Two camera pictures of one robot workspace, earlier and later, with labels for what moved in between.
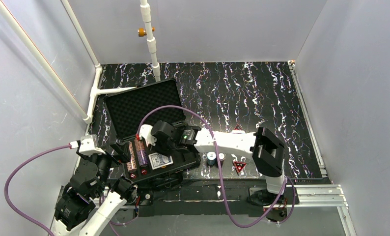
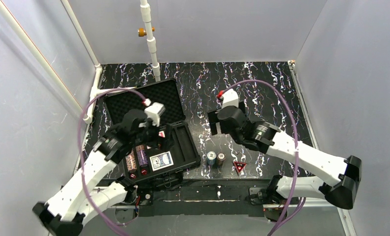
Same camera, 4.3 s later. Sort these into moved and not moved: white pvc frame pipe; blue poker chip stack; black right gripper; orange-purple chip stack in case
Moved: black right gripper
Not moved: blue poker chip stack; white pvc frame pipe; orange-purple chip stack in case
